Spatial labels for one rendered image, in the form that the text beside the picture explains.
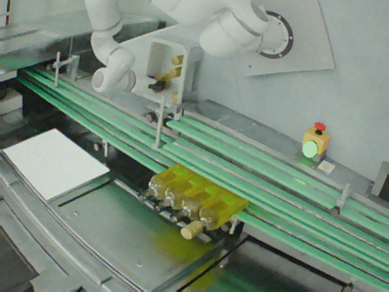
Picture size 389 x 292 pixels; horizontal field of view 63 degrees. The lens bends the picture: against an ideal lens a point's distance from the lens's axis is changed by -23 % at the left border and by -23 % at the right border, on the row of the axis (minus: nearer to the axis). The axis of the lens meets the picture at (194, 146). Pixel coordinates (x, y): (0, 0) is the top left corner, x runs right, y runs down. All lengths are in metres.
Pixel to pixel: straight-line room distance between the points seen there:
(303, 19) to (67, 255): 0.95
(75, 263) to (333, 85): 0.89
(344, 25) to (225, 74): 0.48
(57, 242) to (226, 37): 0.72
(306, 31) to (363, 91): 0.24
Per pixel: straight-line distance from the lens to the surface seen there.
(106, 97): 1.50
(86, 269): 1.03
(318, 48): 1.08
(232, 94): 1.27
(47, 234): 1.15
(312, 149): 1.06
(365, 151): 1.12
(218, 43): 0.85
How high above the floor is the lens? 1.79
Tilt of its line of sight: 47 degrees down
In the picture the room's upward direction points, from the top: 116 degrees counter-clockwise
